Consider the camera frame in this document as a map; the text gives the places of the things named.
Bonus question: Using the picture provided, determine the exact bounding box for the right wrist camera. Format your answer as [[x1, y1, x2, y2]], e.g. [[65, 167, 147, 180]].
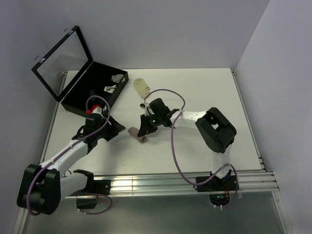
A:
[[139, 101, 154, 116]]

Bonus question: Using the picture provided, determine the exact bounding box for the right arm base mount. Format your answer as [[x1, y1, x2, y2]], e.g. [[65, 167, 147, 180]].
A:
[[193, 175, 239, 207]]

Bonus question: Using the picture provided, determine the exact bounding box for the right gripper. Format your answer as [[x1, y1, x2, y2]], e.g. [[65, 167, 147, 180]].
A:
[[138, 113, 162, 137]]

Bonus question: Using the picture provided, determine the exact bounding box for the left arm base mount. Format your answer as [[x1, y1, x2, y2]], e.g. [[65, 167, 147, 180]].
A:
[[76, 179, 113, 215]]

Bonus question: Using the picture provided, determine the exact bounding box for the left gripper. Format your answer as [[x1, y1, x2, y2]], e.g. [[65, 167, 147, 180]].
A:
[[95, 114, 125, 141]]

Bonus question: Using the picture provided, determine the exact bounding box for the taupe sock red striped cuff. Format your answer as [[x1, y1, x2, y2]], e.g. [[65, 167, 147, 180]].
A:
[[128, 126, 149, 144]]

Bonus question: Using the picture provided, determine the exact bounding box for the aluminium front rail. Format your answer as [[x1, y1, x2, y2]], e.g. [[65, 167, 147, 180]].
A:
[[24, 170, 280, 199]]

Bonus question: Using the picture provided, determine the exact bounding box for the black display box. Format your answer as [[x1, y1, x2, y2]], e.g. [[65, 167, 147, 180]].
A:
[[31, 26, 129, 117]]

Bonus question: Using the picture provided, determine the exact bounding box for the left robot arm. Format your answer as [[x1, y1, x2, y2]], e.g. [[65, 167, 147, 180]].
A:
[[17, 114, 125, 216]]

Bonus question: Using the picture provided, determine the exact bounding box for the white patterned sock in box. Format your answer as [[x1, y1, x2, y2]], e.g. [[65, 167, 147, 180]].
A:
[[104, 85, 117, 94]]

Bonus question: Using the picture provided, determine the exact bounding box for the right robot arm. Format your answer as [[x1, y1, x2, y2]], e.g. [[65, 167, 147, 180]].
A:
[[137, 98, 237, 190]]

